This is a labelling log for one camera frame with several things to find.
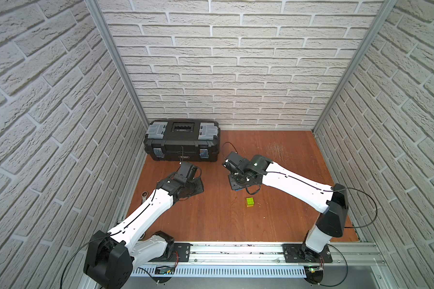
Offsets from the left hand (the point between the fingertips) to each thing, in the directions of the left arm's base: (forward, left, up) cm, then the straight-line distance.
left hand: (204, 183), depth 82 cm
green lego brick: (-6, -22, -8) cm, 25 cm away
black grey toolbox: (+23, +12, +4) cm, 27 cm away
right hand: (-2, -15, +4) cm, 16 cm away
